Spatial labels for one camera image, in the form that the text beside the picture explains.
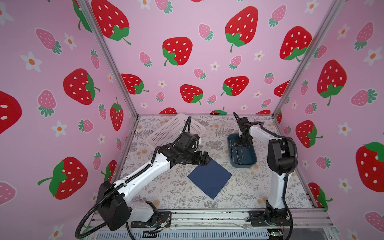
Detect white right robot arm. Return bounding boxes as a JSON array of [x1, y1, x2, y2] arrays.
[[236, 117, 298, 225]]

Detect black corrugated right cable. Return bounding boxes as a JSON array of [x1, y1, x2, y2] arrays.
[[232, 111, 299, 240]]

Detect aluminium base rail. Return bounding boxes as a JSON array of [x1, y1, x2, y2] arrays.
[[89, 209, 340, 240]]

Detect silver table knife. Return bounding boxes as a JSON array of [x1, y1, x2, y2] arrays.
[[237, 145, 244, 165]]

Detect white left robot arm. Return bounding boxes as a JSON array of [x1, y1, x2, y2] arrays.
[[97, 144, 211, 231]]

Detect white perforated plastic basket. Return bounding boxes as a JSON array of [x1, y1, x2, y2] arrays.
[[146, 114, 206, 149]]

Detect black corrugated left cable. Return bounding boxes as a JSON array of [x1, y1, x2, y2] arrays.
[[74, 115, 193, 240]]

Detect silver fork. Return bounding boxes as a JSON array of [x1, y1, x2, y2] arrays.
[[230, 144, 239, 161]]

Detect black corrugated cable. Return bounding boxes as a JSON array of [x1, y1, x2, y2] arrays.
[[232, 111, 299, 240], [74, 115, 193, 240]]

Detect dark blue paper napkin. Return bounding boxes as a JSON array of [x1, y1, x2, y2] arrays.
[[188, 158, 232, 200]]

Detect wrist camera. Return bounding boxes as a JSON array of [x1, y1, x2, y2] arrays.
[[178, 132, 200, 151], [236, 117, 249, 131]]

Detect teal plastic tray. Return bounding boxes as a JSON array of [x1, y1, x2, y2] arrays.
[[227, 134, 258, 168]]

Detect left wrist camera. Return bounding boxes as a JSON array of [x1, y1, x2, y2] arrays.
[[178, 132, 200, 151]]

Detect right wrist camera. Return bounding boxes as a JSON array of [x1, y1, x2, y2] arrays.
[[236, 117, 249, 131]]

